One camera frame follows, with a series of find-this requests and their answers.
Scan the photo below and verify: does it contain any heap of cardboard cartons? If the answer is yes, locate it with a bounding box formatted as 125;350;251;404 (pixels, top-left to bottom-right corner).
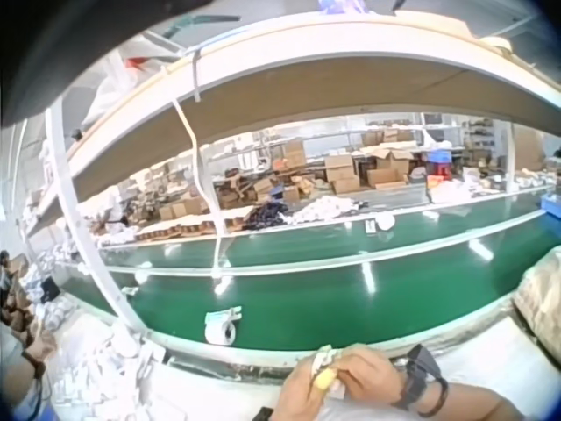
117;125;549;220

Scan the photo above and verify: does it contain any blue plastic crate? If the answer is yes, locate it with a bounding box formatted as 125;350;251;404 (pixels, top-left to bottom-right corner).
540;192;561;218

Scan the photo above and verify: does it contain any small white fabric item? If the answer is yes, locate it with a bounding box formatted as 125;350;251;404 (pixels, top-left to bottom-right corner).
309;345;352;401

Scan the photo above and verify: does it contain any heap of white items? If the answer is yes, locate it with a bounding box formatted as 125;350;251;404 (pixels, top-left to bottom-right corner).
34;302;170;421

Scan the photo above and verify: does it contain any green conveyor belt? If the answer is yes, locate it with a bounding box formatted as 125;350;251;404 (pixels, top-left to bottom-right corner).
65;192;561;352

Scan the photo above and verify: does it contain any dark fabric heap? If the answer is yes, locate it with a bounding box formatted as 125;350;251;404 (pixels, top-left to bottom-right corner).
242;200;291;232

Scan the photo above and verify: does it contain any white cable tie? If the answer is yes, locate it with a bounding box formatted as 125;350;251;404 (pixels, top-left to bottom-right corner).
189;46;203;104

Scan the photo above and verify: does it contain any white overhead shelf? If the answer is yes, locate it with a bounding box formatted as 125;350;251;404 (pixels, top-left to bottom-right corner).
65;8;561;207

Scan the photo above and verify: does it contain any pile of white fabric pieces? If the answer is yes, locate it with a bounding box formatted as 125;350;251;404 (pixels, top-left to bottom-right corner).
291;196;359;225

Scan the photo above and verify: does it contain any person's right hand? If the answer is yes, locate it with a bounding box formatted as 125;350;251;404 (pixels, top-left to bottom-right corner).
333;343;409;407

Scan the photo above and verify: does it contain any white packaged item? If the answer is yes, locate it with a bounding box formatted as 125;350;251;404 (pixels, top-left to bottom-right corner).
203;305;243;346

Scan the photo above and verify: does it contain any white hanging strap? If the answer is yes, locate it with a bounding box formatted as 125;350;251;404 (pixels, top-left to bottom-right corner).
170;96;227;278

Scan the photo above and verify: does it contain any white upright post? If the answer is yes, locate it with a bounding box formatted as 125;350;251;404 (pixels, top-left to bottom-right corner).
43;103;148;337

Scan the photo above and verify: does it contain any clear plastic bag of goods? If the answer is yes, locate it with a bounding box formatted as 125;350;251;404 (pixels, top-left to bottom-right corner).
511;253;561;352

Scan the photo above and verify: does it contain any person's left hand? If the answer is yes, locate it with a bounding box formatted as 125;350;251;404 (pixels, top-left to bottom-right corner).
276;357;341;421

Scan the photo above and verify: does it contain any black device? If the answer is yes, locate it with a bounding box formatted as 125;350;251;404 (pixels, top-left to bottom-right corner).
40;277;61;304

